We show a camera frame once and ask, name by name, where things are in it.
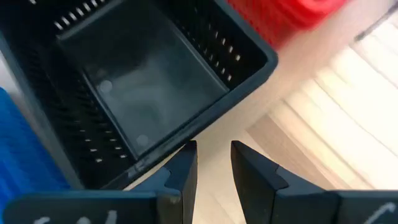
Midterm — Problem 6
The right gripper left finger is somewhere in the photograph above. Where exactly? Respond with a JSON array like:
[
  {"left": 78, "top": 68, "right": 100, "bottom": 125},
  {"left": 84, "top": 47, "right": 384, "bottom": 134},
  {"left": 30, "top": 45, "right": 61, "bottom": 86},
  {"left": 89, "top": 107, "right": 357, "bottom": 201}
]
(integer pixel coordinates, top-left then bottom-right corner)
[{"left": 2, "top": 139, "right": 198, "bottom": 224}]

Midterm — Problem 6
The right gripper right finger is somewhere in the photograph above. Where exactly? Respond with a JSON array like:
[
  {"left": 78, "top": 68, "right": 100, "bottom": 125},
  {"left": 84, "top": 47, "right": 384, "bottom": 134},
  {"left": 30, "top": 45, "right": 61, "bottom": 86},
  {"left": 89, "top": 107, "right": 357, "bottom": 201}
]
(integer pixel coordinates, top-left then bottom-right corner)
[{"left": 230, "top": 139, "right": 398, "bottom": 224}]

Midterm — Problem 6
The black plastic slotted basket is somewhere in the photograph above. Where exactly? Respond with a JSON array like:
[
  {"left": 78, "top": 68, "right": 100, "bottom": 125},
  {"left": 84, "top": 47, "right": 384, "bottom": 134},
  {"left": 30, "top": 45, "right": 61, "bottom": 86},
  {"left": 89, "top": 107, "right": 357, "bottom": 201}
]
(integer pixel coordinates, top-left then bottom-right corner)
[{"left": 0, "top": 0, "right": 279, "bottom": 190}]

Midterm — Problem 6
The blue plastic slotted basket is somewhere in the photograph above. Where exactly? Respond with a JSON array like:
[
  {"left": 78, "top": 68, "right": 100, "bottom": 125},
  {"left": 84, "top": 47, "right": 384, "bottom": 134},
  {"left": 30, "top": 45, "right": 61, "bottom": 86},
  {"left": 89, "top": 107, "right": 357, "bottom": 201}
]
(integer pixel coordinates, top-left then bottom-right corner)
[{"left": 0, "top": 86, "right": 71, "bottom": 215}]

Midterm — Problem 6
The red plastic slotted basket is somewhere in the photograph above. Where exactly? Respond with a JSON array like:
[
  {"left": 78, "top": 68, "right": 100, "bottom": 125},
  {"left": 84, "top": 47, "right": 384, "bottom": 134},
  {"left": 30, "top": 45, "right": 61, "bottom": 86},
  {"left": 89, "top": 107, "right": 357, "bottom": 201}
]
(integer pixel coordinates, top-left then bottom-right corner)
[{"left": 226, "top": 0, "right": 348, "bottom": 50}]

